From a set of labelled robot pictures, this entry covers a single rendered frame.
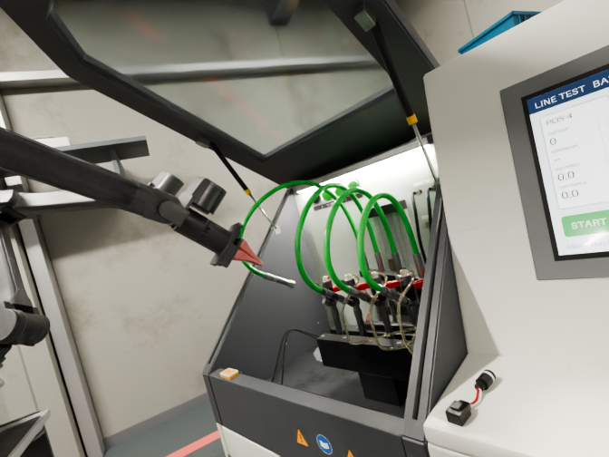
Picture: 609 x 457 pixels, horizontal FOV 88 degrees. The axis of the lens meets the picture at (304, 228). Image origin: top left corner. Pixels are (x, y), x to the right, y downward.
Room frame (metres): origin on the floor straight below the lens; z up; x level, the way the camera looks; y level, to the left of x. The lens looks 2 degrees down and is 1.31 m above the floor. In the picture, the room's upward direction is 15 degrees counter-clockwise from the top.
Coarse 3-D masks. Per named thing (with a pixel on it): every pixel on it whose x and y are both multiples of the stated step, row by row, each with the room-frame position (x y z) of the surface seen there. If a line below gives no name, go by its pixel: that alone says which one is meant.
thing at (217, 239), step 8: (208, 224) 0.67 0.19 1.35; (216, 224) 0.68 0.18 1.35; (240, 224) 0.69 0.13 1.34; (208, 232) 0.66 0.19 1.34; (216, 232) 0.67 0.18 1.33; (224, 232) 0.68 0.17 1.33; (232, 232) 0.69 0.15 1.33; (200, 240) 0.66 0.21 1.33; (208, 240) 0.66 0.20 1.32; (216, 240) 0.67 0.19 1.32; (224, 240) 0.67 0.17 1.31; (232, 240) 0.68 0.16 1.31; (208, 248) 0.68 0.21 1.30; (216, 248) 0.67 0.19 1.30; (224, 248) 0.67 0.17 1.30; (216, 256) 0.70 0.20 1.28; (216, 264) 0.67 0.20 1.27
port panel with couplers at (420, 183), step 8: (408, 176) 0.95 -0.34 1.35; (416, 176) 0.94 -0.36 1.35; (424, 176) 0.92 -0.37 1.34; (416, 184) 0.94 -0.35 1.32; (424, 184) 0.93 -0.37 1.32; (432, 184) 0.91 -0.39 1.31; (416, 192) 0.92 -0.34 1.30; (424, 192) 0.93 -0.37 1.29; (432, 192) 0.91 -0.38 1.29; (416, 200) 0.95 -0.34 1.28; (424, 200) 0.93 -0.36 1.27; (432, 200) 0.92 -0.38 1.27; (416, 208) 0.96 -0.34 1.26; (424, 208) 0.94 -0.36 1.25; (432, 208) 0.92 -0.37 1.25; (424, 216) 0.94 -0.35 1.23; (424, 224) 0.92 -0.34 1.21; (424, 232) 0.95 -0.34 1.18; (424, 240) 0.96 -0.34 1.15
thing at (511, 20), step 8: (504, 16) 2.40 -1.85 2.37; (512, 16) 2.36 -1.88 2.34; (520, 16) 2.39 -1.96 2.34; (528, 16) 2.43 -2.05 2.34; (496, 24) 2.46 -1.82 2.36; (504, 24) 2.42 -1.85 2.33; (512, 24) 2.37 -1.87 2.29; (488, 32) 2.53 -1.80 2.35; (496, 32) 2.48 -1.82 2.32; (504, 32) 2.43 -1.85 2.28; (472, 40) 2.65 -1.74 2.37; (480, 40) 2.60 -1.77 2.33; (488, 40) 2.54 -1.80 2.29; (464, 48) 2.73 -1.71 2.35; (472, 48) 2.67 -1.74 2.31
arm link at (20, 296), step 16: (0, 208) 0.91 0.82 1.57; (0, 224) 0.93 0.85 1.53; (0, 240) 0.89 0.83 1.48; (0, 256) 0.86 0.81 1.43; (0, 272) 0.84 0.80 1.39; (16, 272) 0.87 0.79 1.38; (0, 288) 0.82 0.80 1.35; (16, 288) 0.83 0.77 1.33; (0, 304) 0.78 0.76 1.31; (16, 304) 0.80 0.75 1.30; (32, 304) 0.85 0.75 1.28; (0, 320) 0.76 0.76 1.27; (16, 320) 0.76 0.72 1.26; (48, 320) 0.85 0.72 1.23; (0, 336) 0.74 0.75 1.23; (16, 336) 0.76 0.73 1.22
